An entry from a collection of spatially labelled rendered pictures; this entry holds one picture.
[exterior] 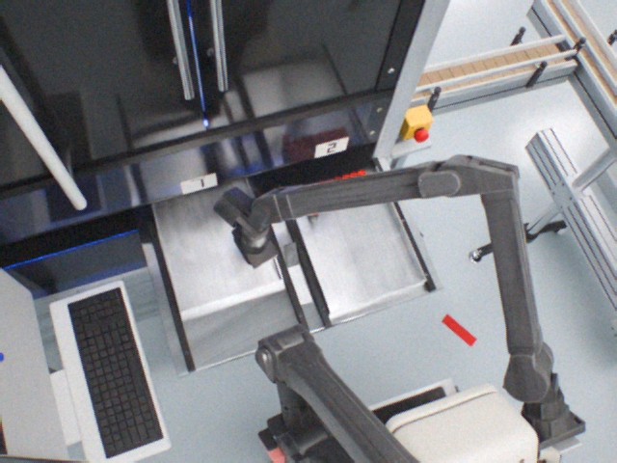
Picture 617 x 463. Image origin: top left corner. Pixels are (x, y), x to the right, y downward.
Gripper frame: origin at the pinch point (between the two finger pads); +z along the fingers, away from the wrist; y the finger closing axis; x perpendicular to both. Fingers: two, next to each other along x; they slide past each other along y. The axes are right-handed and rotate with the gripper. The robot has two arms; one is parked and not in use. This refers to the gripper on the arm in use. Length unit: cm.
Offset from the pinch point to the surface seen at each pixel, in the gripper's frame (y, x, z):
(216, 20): 18, -3, -62
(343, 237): -6.4, -23.6, 8.0
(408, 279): -24.6, -31.2, 6.5
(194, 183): 21.1, 3.8, -4.6
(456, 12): 85, -182, 105
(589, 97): -9, -117, 8
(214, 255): 7.0, 7.0, 8.9
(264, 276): -4.5, -0.7, 8.0
